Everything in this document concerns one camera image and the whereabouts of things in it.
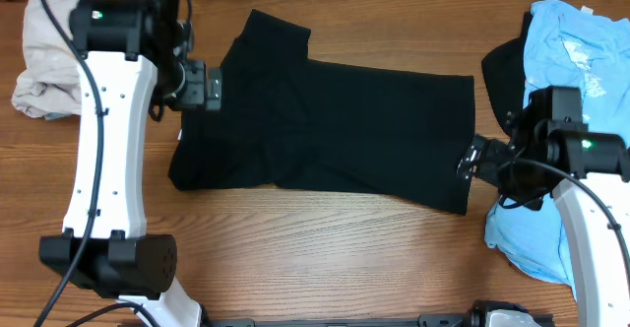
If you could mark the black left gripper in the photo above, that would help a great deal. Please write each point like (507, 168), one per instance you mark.
(197, 96)

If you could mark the black t-shirt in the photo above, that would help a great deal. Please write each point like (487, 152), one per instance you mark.
(298, 123)

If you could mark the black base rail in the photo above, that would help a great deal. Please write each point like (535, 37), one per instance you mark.
(482, 313)

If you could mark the beige crumpled garment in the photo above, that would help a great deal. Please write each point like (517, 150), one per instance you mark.
(50, 85)

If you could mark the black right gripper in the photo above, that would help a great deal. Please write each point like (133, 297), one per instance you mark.
(491, 151)

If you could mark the light blue t-shirt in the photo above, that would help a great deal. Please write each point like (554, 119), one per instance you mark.
(569, 47)

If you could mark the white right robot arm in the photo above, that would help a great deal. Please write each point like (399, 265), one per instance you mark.
(552, 152)

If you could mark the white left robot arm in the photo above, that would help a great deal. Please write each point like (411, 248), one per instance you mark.
(134, 63)

